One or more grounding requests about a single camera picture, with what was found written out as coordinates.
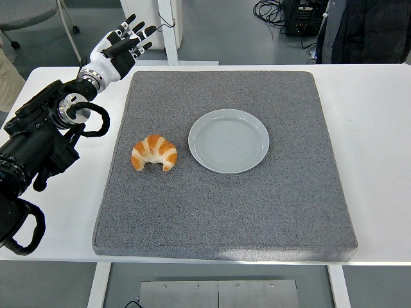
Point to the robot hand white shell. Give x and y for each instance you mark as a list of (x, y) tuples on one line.
[(109, 69)]

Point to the croissant bread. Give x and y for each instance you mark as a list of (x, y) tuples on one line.
[(154, 146)]

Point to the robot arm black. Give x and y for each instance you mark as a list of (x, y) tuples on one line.
[(32, 138)]

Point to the grey round plate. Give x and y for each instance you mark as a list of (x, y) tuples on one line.
[(228, 141)]

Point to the grey metal plate with screws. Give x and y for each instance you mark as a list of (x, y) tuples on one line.
[(180, 295)]

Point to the white cabinet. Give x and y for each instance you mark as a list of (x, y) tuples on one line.
[(147, 9)]

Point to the person in beige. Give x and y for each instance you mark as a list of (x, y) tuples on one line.
[(9, 83)]

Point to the grey chair with casters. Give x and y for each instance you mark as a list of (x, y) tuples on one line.
[(25, 13)]

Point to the grey speckled mat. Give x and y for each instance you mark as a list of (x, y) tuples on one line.
[(224, 208)]

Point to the black electronic device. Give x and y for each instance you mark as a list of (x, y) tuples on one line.
[(305, 19)]

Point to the white table leg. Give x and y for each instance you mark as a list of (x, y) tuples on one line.
[(98, 285), (340, 288)]

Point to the person in dark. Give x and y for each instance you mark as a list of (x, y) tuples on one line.
[(369, 32)]

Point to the white post with base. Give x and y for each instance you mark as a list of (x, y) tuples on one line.
[(170, 41)]

